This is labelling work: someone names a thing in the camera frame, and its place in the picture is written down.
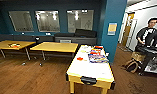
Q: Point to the man in dark shirt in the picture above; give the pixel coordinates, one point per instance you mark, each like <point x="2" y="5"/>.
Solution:
<point x="145" y="35"/>

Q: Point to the brown backpack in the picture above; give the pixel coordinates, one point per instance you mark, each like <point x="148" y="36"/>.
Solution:
<point x="132" y="63"/>

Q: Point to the interior glass window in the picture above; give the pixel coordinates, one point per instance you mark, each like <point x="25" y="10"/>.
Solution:
<point x="47" y="21"/>
<point x="21" y="21"/>
<point x="80" y="21"/>

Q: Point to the orange plastic bowl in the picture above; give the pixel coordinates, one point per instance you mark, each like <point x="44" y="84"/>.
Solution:
<point x="80" y="59"/>

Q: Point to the brown wooden door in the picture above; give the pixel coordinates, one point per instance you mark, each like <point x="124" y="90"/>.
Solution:
<point x="128" y="30"/>

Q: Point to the yellow plastic bowl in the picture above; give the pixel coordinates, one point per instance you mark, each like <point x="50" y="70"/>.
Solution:
<point x="84" y="51"/>

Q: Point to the small orange black item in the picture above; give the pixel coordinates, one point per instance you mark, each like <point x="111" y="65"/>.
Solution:
<point x="14" y="45"/>

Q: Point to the yellow air hockey table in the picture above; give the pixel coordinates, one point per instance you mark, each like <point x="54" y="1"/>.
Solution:
<point x="90" y="71"/>

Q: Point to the grey bench vent panel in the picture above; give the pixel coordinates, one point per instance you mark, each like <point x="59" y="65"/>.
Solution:
<point x="65" y="41"/>

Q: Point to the yellow wall sign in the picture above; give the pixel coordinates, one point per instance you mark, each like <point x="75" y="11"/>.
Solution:
<point x="112" y="29"/>

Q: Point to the long wooden table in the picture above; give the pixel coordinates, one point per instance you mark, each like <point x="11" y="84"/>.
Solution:
<point x="4" y="44"/>
<point x="55" y="46"/>

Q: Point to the dark wall bench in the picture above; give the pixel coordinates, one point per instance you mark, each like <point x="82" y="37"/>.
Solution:
<point x="84" y="35"/>

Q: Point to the red and black game box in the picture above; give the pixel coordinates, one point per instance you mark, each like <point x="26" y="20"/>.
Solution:
<point x="98" y="47"/>

